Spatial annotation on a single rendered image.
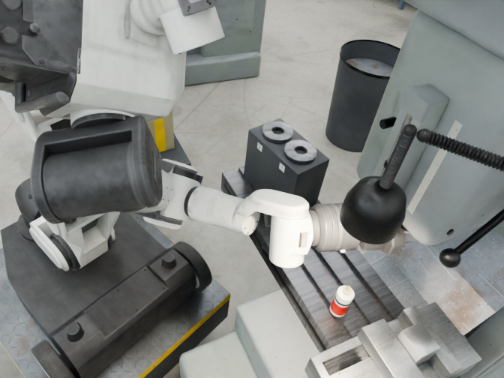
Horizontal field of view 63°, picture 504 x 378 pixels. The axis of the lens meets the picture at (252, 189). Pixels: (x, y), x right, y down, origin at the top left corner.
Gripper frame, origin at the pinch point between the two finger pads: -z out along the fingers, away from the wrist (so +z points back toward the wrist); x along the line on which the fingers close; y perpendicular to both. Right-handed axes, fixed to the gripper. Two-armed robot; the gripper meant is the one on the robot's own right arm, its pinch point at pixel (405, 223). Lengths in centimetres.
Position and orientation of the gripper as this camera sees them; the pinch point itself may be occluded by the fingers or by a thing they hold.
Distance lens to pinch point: 84.0
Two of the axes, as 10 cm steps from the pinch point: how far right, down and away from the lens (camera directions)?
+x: -1.4, -7.2, 6.8
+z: -9.8, 0.3, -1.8
